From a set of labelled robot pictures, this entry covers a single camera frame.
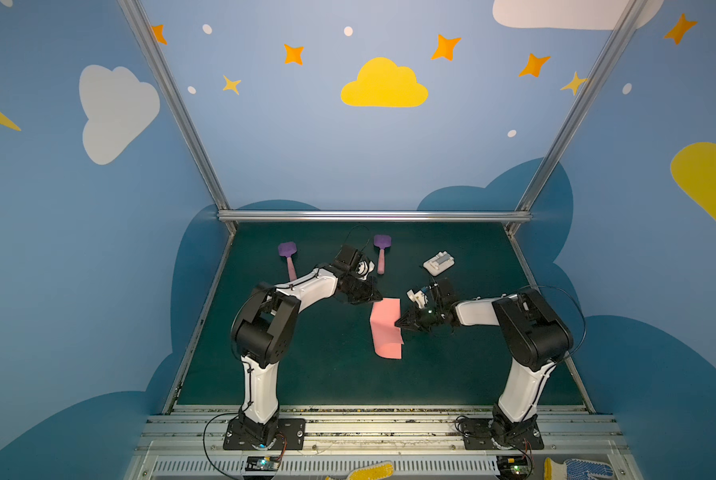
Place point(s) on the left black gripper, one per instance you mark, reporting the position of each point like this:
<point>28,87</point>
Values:
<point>364,288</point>

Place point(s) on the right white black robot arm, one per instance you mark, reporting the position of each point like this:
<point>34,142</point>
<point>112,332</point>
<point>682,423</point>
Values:
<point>537,339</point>

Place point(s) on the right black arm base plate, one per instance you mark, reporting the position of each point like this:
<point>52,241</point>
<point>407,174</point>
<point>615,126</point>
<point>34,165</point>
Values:
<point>490,433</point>

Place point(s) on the left green circuit board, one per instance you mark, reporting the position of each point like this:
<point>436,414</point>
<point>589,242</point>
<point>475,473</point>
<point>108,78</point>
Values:
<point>262,464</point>

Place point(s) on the aluminium frame post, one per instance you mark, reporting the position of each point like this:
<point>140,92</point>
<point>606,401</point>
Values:
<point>615,46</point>
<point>138,21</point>

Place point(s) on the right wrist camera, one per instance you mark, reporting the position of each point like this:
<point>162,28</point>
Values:
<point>419,298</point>

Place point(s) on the purple pink spatula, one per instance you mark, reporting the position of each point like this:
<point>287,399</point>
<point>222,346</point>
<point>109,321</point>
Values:
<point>287,250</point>
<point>382,242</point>

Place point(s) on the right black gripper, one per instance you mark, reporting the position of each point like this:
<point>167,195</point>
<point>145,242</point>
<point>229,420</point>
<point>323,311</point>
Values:
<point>421,318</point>

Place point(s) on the green circuit board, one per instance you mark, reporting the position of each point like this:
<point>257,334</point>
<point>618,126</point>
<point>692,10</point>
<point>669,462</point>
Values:
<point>262,464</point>
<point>514,468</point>

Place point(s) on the pink square paper sheet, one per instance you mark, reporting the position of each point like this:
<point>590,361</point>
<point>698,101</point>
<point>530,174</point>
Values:
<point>387,337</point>

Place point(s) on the left purple pink spatula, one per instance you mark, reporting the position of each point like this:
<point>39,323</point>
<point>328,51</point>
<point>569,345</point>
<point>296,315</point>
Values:
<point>287,250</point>

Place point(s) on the left aluminium frame post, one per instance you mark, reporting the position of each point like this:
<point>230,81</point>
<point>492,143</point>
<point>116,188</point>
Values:
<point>138,21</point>

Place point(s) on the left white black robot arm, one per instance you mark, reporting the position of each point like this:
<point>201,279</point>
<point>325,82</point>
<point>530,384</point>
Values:
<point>263,330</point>

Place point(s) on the blue white glove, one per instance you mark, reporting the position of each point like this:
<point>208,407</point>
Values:
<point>577,469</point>

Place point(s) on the right purple pink spatula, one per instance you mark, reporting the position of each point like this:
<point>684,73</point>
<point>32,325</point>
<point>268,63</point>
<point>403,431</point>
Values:
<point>382,242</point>

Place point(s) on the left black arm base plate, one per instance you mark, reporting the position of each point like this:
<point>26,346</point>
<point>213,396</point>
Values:
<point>286,433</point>

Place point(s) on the right green circuit board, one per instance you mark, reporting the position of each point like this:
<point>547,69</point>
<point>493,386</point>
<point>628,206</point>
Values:
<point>514,468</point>

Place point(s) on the aluminium front rail base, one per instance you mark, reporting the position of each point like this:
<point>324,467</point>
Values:
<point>420,441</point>

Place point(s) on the right aluminium frame post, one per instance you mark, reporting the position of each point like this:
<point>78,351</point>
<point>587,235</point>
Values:
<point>615,46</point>

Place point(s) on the horizontal aluminium frame bar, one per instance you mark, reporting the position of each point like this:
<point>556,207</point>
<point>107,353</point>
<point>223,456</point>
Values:
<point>374,216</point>

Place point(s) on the yellow glove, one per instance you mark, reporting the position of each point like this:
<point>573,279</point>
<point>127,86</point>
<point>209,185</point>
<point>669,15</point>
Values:
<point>379,471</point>

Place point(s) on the white small plastic device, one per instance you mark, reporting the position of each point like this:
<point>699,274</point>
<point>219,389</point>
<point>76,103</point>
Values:
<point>439,263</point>

